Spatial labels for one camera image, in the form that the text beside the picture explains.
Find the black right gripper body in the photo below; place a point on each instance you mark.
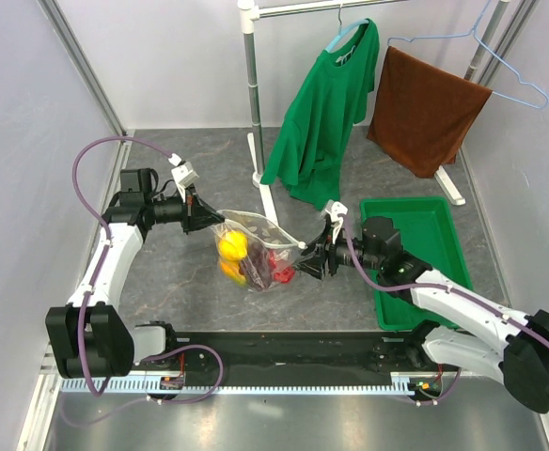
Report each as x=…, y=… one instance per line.
x=338, y=254

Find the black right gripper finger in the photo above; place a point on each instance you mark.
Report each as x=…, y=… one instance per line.
x=313, y=266
x=316, y=247

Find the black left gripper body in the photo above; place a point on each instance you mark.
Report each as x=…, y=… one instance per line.
x=174, y=209

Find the red bell pepper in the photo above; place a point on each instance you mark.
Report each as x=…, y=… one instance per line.
x=281, y=270

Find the orange green mango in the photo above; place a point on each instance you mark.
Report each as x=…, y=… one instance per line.
x=233, y=270

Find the purple grape bunch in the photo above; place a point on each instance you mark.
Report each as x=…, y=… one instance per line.
x=256, y=267

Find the clear dotted zip top bag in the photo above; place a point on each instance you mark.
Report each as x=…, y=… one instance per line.
x=257, y=227

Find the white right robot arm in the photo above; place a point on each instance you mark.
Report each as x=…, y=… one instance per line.
x=500, y=343

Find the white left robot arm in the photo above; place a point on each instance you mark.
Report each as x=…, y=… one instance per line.
x=87, y=335

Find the green plastic tray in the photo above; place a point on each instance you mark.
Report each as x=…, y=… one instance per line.
x=427, y=231

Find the green t-shirt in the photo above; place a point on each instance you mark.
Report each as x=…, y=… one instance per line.
x=308, y=152

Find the brown towel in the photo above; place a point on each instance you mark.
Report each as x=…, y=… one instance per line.
x=421, y=113

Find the white garment rack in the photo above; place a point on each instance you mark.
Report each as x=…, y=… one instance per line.
x=250, y=13

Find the light blue shirt hanger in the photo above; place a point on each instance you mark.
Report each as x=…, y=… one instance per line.
x=343, y=30

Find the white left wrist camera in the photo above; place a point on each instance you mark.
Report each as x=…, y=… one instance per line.
x=184, y=175

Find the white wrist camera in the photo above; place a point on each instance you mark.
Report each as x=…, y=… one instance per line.
x=184, y=175
x=336, y=213

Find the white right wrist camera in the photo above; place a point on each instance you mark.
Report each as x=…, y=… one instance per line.
x=336, y=213

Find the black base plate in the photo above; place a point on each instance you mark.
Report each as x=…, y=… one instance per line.
x=311, y=357

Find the slotted cable duct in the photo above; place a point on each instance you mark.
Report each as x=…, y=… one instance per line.
x=154, y=385

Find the aluminium frame post left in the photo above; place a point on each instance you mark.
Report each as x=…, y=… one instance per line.
x=64, y=31

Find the aluminium frame post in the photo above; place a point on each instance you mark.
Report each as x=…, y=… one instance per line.
x=503, y=40
x=64, y=31

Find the blue wire hanger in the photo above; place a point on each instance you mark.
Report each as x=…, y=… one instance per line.
x=484, y=47

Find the aluminium frame post right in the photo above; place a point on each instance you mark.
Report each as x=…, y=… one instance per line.
x=503, y=40

